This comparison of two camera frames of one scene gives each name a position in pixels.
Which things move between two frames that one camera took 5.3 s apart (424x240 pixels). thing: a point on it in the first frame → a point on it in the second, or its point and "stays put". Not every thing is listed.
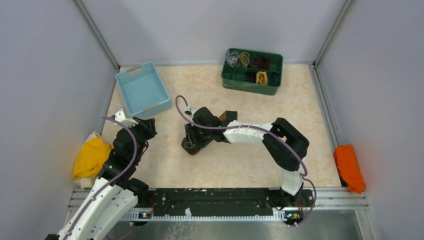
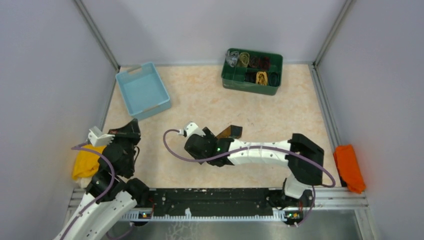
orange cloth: (348, 167) stays put
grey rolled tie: (232, 57) stays put
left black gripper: (148, 125) → (131, 130)
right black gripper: (196, 122) → (208, 135)
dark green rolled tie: (274, 79) stays put
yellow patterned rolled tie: (261, 78) stays put
